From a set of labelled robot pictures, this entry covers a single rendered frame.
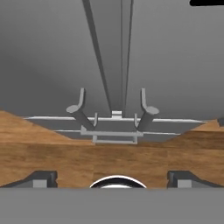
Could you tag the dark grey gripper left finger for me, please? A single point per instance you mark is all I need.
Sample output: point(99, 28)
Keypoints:
point(40, 178)

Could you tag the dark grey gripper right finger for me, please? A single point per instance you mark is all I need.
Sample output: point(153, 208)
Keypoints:
point(183, 178)

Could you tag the round white and black object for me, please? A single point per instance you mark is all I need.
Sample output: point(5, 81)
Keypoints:
point(117, 181)

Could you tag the grey fridge door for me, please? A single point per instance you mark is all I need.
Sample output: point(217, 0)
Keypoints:
point(46, 58)
point(178, 58)

